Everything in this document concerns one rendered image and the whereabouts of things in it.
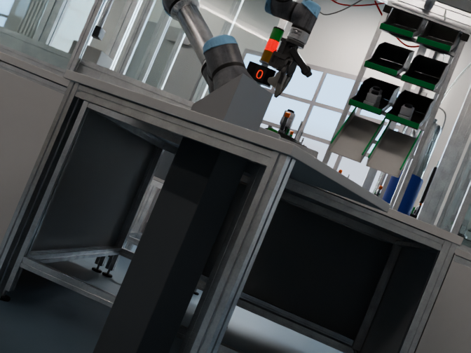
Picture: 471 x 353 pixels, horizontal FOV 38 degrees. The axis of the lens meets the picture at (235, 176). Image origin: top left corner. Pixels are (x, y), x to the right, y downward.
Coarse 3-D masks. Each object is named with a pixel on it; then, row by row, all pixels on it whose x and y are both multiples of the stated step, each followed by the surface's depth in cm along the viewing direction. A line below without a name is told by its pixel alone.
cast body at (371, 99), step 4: (368, 92) 264; (372, 92) 264; (376, 92) 264; (368, 96) 265; (372, 96) 264; (376, 96) 263; (380, 96) 265; (364, 100) 264; (368, 100) 265; (372, 100) 264; (376, 100) 263; (380, 100) 267; (368, 104) 264; (372, 104) 263; (376, 104) 265
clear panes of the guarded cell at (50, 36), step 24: (0, 0) 271; (24, 0) 270; (48, 0) 269; (72, 0) 268; (120, 0) 394; (144, 0) 392; (0, 24) 270; (24, 24) 269; (48, 24) 268; (72, 24) 267; (24, 48) 268; (48, 48) 267; (72, 48) 266
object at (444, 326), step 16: (464, 256) 309; (448, 272) 309; (464, 272) 309; (448, 288) 309; (464, 288) 308; (448, 304) 308; (464, 304) 308; (432, 320) 308; (448, 320) 308; (464, 320) 307; (432, 336) 308; (448, 336) 307; (464, 336) 306; (416, 352) 308; (432, 352) 307; (448, 352) 307; (464, 352) 306
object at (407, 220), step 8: (176, 144) 365; (248, 160) 253; (288, 192) 380; (328, 192) 245; (312, 200) 362; (352, 200) 244; (328, 208) 375; (368, 208) 243; (352, 216) 358; (392, 216) 242; (400, 216) 242; (408, 216) 242; (368, 224) 370; (408, 224) 241; (416, 224) 241; (424, 224) 241; (392, 232) 342; (432, 232) 240; (440, 232) 240; (448, 232) 240; (448, 240) 240; (456, 240) 239
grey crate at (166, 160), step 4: (164, 152) 469; (168, 152) 468; (164, 156) 468; (168, 156) 468; (172, 156) 467; (164, 160) 468; (168, 160) 468; (172, 160) 468; (160, 164) 468; (164, 164) 468; (168, 164) 468; (160, 168) 468; (164, 168) 468; (168, 168) 467; (156, 172) 468; (160, 172) 468; (164, 172) 468; (156, 176) 468; (160, 176) 468; (164, 176) 466; (164, 180) 467
